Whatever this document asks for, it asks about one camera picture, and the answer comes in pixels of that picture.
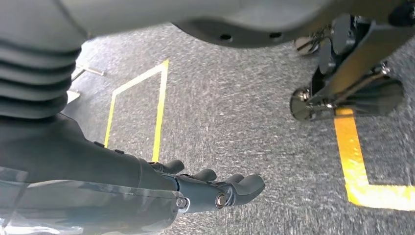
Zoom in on silver metal frame leg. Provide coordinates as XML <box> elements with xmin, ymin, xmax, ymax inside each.
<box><xmin>66</xmin><ymin>64</ymin><xmax>105</xmax><ymax>104</ymax></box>

